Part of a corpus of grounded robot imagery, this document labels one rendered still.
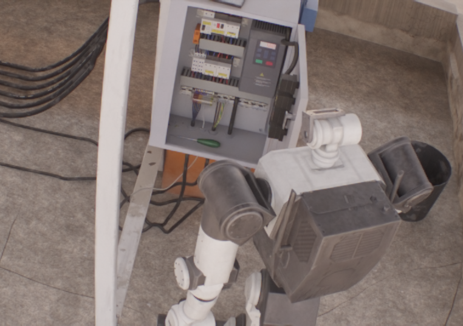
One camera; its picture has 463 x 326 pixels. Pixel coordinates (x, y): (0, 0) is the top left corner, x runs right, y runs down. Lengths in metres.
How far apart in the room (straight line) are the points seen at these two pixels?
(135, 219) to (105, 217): 0.67
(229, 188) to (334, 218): 0.22
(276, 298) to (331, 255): 0.28
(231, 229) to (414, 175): 0.47
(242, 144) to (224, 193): 1.30
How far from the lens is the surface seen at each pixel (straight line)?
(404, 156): 1.85
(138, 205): 3.22
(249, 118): 2.94
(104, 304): 2.73
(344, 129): 1.70
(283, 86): 2.38
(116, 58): 2.24
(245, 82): 2.65
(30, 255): 3.32
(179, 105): 2.95
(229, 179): 1.66
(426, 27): 5.08
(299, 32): 2.46
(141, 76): 4.33
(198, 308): 1.95
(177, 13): 2.54
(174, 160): 3.52
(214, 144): 2.87
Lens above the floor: 2.47
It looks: 39 degrees down
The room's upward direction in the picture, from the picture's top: 12 degrees clockwise
